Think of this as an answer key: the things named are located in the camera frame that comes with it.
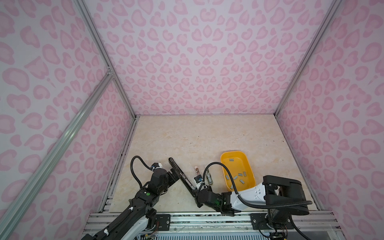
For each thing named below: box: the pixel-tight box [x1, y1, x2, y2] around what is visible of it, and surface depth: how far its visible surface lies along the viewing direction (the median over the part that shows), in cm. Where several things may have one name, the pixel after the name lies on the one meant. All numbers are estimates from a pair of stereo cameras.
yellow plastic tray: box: [220, 151, 256, 192], surface depth 93 cm
